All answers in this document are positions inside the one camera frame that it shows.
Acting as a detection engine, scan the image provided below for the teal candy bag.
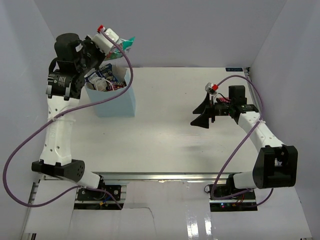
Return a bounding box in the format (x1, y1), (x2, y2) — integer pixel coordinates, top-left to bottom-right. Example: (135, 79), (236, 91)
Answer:
(104, 37), (135, 61)

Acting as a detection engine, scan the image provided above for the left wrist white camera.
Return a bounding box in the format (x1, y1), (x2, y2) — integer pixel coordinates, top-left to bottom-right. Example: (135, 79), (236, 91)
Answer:
(91, 25), (120, 56)

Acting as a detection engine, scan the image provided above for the small red candy packet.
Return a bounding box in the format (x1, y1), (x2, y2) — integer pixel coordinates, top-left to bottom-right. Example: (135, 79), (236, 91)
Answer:
(216, 97), (231, 104)

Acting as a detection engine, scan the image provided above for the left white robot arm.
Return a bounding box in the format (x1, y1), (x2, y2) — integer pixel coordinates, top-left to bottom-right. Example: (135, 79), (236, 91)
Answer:
(31, 33), (106, 200)

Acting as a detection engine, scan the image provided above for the blue snack bag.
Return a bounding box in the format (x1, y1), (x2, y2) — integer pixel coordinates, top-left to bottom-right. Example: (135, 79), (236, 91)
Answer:
(85, 63), (115, 92)

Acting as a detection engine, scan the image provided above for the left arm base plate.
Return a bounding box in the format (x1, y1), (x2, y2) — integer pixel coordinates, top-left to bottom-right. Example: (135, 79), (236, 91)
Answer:
(74, 184), (124, 210)

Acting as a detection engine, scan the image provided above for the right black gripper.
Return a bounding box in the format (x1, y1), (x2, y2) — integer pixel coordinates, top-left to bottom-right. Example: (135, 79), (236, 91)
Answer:
(190, 92), (234, 129)

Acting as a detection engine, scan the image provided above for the purple candy packet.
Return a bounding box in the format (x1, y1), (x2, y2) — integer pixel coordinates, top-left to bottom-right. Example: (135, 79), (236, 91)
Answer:
(106, 80), (127, 92)

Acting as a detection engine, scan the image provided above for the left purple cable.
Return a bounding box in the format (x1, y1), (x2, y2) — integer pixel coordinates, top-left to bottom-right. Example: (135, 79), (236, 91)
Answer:
(2, 29), (135, 208)

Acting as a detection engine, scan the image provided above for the light blue paper bag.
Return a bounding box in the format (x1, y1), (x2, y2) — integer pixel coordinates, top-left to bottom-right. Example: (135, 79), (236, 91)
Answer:
(85, 64), (136, 118)

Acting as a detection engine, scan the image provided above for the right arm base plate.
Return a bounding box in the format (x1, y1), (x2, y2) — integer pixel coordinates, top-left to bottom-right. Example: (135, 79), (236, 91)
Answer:
(203, 184), (258, 213)

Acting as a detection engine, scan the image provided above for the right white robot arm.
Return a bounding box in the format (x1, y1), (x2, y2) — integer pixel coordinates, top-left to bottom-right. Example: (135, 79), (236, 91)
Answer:
(190, 83), (298, 200)

